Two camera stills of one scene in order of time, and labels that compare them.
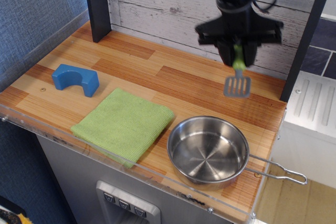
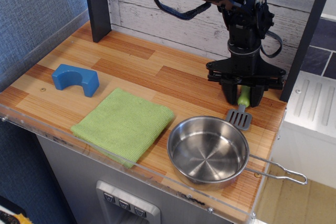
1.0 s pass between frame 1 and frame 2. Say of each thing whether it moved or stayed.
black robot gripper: moved
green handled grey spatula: moved
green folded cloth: stayed
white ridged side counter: stayed
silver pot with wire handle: stayed
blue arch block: stayed
